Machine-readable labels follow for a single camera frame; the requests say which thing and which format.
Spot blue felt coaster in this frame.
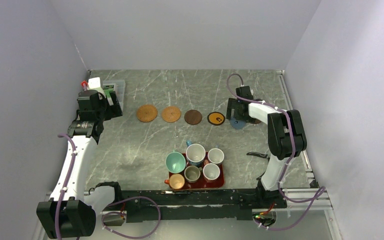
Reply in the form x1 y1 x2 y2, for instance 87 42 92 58
229 118 247 130

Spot brown wooden coaster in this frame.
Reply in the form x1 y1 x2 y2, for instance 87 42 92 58
252 119 261 125

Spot black orange smiley coaster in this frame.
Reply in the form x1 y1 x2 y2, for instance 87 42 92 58
207 111 226 126

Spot woven rattan coaster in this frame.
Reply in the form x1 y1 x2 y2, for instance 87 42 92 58
136 104 158 123
161 106 182 123

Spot dark wooden coaster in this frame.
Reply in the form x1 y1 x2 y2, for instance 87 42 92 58
184 109 203 125

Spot blue white cup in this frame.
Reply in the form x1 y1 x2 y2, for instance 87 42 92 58
185 140 206 167

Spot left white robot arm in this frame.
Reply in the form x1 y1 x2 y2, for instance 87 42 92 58
36 89 124 240

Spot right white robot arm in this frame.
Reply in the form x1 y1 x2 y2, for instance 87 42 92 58
227 86 307 208

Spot small white cup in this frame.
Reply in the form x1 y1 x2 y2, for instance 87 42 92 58
207 146 225 166

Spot red white cup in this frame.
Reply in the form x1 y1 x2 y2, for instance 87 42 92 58
202 160 221 183

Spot teal green cup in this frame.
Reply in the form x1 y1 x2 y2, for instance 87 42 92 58
165 151 187 174

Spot olive green cup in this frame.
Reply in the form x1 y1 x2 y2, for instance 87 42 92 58
184 165 201 184

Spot orange cup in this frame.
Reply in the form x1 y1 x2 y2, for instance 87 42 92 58
164 173 186 191

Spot clear plastic screw box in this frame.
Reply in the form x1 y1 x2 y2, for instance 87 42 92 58
102 79 126 110

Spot black pliers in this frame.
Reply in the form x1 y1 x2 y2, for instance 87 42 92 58
246 151 270 160

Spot red serving tray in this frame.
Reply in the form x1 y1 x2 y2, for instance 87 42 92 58
168 152 225 191

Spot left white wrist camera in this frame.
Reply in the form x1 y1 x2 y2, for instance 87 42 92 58
81 77 105 95

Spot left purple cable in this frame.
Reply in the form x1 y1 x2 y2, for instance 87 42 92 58
53 133 162 240

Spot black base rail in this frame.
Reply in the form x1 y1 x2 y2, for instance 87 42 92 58
105 185 287 223

